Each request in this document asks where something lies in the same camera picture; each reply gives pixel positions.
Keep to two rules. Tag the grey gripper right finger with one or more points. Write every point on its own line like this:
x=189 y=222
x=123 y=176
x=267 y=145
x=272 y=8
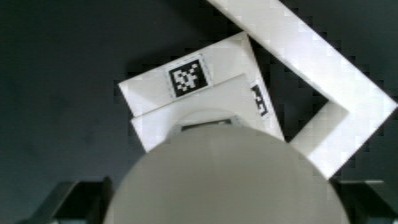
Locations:
x=370 y=201

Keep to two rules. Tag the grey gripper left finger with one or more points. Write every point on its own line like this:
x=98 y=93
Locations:
x=75 y=204

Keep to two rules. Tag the white lamp bulb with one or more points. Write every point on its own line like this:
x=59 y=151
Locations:
x=224 y=176

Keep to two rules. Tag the white lamp base with tags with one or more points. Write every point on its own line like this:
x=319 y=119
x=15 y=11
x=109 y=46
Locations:
x=203 y=90

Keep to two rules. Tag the white right fence block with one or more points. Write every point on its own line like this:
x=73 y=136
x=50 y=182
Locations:
x=336 y=132

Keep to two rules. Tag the white front fence bar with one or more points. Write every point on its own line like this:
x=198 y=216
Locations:
x=297 y=46

